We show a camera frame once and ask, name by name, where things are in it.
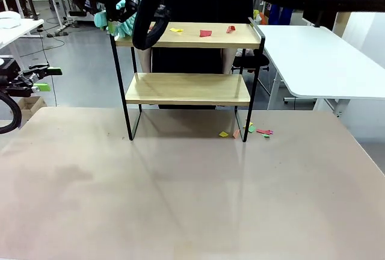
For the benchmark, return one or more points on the white cloth bundle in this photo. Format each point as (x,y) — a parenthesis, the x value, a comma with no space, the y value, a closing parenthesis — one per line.
(9,19)

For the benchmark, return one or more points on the person's right forearm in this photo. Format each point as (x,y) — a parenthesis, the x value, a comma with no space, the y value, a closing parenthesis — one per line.
(146,60)

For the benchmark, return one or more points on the person's left forearm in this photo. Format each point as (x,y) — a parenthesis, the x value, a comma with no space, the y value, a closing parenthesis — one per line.
(228,60)

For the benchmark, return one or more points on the large red paper scrap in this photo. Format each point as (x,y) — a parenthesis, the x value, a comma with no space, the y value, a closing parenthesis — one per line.
(205,33)

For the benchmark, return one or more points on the black office chair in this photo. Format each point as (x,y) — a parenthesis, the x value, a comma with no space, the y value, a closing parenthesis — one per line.
(251,61)

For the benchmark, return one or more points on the white panel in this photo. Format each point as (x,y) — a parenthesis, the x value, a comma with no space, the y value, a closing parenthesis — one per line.
(370,37)

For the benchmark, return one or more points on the person's torso in black shirt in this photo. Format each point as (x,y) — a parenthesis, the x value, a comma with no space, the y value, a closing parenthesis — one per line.
(195,58)

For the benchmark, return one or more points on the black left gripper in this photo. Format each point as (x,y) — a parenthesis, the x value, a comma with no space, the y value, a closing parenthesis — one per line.
(15,87)

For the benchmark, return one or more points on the open cardboard box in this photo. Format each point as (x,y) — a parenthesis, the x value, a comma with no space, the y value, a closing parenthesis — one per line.
(30,105)

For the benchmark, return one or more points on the black monitor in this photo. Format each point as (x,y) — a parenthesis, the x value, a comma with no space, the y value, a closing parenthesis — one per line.
(323,19)

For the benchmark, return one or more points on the white side table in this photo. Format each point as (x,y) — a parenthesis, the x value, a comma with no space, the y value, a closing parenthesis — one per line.
(21,28)

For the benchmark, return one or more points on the bystander in blue trousers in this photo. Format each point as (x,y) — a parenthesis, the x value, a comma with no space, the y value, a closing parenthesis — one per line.
(279,16)

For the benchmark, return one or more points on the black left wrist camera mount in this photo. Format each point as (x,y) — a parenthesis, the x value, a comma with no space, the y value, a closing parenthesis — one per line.
(9,67)

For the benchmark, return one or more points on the orange and yellow object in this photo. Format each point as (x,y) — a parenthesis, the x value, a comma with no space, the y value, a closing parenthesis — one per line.
(258,16)

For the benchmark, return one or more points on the black floor power strip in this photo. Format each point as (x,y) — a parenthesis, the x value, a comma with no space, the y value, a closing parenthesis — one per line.
(57,34)

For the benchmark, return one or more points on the two-tier wood and black shelf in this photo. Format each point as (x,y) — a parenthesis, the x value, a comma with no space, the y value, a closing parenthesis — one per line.
(186,40)

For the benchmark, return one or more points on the light wooden board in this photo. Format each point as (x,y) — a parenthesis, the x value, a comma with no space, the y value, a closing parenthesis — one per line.
(341,19)

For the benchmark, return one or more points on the teal chenille duster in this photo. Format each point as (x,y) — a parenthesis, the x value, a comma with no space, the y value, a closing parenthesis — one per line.
(126,29)

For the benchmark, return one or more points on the long red paper scrap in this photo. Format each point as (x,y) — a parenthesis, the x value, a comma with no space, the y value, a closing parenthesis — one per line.
(261,131)

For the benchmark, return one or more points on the long orange paper scrap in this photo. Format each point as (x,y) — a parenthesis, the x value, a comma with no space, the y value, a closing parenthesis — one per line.
(236,134)

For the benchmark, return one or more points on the large white desk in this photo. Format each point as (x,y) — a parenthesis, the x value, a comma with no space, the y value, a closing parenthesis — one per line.
(331,61)

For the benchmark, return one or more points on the yellow paper scrap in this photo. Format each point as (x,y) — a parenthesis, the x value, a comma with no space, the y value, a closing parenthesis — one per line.
(223,134)
(248,125)
(176,29)

